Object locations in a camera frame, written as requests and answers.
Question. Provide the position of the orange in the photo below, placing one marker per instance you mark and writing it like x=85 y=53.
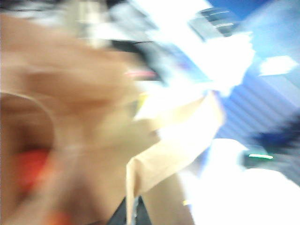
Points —
x=32 y=171

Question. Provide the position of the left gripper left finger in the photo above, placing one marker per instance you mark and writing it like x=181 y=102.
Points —
x=122 y=218

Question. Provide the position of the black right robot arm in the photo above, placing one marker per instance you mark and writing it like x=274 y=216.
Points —
x=281 y=140

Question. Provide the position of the printed brown paper bag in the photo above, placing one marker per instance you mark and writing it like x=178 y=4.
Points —
x=82 y=117

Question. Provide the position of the blue slatted panel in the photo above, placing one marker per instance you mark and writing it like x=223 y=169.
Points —
x=253 y=103

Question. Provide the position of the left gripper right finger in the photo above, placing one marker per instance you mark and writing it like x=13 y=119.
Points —
x=143 y=216

